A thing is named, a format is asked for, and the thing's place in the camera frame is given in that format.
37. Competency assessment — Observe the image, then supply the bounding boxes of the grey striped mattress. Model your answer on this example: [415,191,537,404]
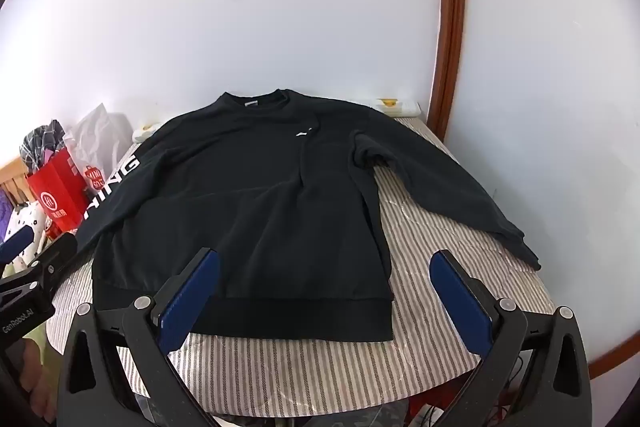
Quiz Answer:
[46,114,557,419]

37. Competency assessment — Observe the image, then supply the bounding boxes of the white floral pillow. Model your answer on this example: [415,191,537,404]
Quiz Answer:
[4,199,52,279]

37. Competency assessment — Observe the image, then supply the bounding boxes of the purple cloth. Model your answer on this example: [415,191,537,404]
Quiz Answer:
[0,191,14,244]

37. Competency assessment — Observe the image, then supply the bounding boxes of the wooden door frame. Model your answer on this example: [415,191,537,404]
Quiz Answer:
[429,0,467,144]
[587,302,640,370]

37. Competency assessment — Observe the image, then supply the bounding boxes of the grey plaid cloth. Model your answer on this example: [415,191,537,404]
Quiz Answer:
[19,119,69,174]

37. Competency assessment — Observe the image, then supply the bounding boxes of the black sweatshirt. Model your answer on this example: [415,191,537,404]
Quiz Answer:
[75,89,543,342]

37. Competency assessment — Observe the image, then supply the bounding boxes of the wooden headboard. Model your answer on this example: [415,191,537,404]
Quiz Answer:
[0,159,37,208]

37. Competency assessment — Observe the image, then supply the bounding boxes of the white plastic shopping bag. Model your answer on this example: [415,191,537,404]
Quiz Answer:
[65,103,134,196]

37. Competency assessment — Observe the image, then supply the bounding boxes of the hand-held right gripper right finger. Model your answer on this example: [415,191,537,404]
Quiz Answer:
[429,249,596,427]

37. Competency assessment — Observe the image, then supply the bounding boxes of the red paper bag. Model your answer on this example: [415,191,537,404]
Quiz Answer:
[26,147,92,241]

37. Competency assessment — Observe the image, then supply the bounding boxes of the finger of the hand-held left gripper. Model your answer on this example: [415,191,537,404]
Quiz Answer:
[0,228,36,266]
[22,233,79,299]

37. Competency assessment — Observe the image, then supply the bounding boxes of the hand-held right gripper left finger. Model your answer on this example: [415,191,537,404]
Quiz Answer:
[57,248,221,427]

